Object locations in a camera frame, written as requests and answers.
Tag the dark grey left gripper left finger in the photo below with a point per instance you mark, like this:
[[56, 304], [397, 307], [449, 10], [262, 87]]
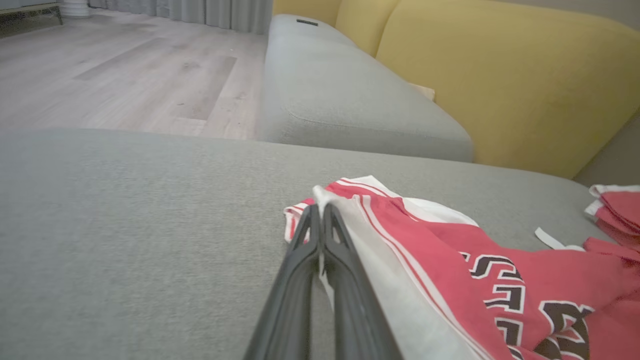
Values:
[[290, 310]]

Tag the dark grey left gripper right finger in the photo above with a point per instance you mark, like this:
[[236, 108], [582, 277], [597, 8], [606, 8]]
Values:
[[357, 320]]

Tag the red white garment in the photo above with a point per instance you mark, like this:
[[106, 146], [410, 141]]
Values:
[[620, 210]]

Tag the white ribbed round object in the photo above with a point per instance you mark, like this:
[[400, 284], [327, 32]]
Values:
[[75, 7]]

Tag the low dark framed table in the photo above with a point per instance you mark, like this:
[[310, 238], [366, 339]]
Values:
[[25, 17]]

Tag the wide yellow sofa back cushion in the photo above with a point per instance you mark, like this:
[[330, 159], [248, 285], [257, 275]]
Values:
[[525, 85]]

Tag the narrow yellow sofa back cushion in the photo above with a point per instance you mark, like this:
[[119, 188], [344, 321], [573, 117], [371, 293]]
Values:
[[350, 17]]

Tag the black label on sofa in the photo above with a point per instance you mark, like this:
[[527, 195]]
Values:
[[307, 22]]

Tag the grey curtain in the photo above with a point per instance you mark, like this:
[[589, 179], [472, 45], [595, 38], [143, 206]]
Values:
[[210, 12]]

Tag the red white lettered jersey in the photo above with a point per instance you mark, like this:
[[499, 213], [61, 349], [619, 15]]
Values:
[[440, 260]]

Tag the grey sofa seat cushion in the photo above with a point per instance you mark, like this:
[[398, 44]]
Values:
[[125, 225]]

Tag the long grey sofa seat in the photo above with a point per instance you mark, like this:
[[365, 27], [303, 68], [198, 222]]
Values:
[[340, 95]]

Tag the light wooden piece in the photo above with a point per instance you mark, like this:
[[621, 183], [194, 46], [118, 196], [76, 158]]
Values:
[[424, 91]]

